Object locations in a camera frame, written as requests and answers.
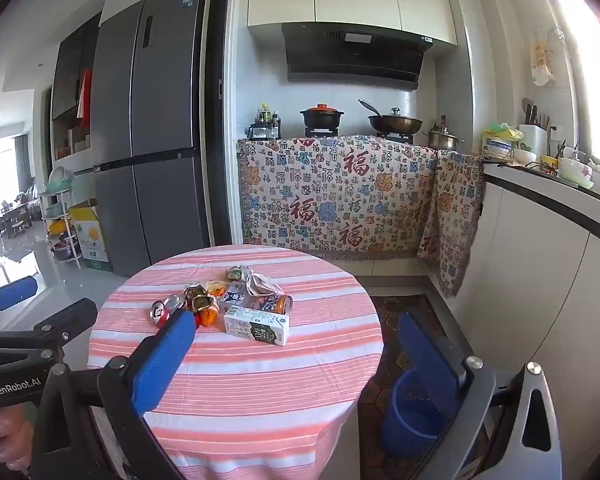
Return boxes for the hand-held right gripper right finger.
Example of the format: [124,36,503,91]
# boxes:
[397,311,566,480]

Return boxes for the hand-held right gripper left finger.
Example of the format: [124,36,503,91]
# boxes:
[27,309,197,480]

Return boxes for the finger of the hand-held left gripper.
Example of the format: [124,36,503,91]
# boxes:
[0,276,39,331]
[30,298,99,347]

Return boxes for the gold snack bag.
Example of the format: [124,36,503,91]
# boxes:
[182,283,218,328]

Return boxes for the blue plastic bin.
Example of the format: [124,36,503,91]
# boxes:
[380,370,456,458]

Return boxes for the person's left hand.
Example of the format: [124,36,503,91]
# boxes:
[0,404,34,476]

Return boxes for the crushed red drink can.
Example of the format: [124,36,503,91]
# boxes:
[151,294,186,328]

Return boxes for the dark patterned rug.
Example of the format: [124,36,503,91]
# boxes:
[357,294,481,480]

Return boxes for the wooden dining furniture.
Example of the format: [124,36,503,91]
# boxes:
[0,200,36,241]

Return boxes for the yellow green cardboard box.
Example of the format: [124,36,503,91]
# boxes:
[69,200,115,273]

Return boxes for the white storage rack with basins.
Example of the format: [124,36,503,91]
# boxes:
[39,167,83,271]

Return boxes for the cartoon print drink carton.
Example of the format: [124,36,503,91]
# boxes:
[217,282,253,313]

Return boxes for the white green milk carton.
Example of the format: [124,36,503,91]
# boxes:
[223,305,290,347]

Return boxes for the pink striped tablecloth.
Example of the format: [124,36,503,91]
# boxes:
[87,245,383,480]

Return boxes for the white folded paper box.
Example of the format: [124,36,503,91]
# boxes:
[245,272,285,297]

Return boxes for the crushed orange drink can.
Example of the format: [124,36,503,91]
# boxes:
[252,294,293,317]

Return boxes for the white base cabinet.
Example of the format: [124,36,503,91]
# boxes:
[455,175,600,480]

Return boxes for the printed blanket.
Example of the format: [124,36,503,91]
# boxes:
[417,151,486,298]
[236,136,438,261]

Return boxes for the red hanging bag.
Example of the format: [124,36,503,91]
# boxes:
[76,70,93,126]

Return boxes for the black countertop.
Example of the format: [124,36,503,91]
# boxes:
[482,160,600,261]

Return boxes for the white printed paper bowl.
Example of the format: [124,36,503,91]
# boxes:
[482,137,512,161]

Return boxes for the steel pot with lid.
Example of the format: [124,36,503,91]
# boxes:
[424,126,463,151]

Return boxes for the gas stove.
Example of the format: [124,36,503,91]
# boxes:
[305,127,415,144]

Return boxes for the grey refrigerator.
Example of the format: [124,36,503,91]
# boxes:
[90,0,211,277]

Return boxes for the stacked white green bowls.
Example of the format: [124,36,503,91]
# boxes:
[557,157,595,189]

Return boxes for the yellow green plastic bag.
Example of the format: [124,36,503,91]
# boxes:
[482,122,524,145]

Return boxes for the metal wok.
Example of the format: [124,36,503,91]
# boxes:
[358,99,424,134]

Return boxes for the white utensil holder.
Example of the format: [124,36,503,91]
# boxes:
[519,124,548,158]

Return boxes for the black condiment rack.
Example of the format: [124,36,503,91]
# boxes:
[248,121,282,141]

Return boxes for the black clay pot orange lid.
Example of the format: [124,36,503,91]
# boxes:
[300,104,345,131]

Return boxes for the black range hood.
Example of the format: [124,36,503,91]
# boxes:
[281,22,435,92]

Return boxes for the dark wall shelf unit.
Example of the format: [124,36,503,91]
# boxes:
[51,12,103,161]

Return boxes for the hanging wall bag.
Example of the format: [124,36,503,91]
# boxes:
[530,27,566,86]

